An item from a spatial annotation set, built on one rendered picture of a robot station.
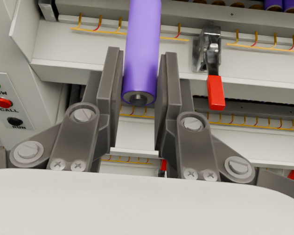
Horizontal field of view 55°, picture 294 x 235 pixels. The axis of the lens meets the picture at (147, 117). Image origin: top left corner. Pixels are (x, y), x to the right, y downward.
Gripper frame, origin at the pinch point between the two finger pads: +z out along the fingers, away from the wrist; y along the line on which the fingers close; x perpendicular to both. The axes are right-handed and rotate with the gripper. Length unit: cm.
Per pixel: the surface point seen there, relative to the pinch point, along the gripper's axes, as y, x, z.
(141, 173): 3, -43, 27
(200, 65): 6.0, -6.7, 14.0
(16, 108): -14.8, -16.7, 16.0
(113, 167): -4, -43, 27
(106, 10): -3.8, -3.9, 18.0
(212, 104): 6.3, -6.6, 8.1
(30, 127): -14.4, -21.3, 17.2
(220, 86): 7.2, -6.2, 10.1
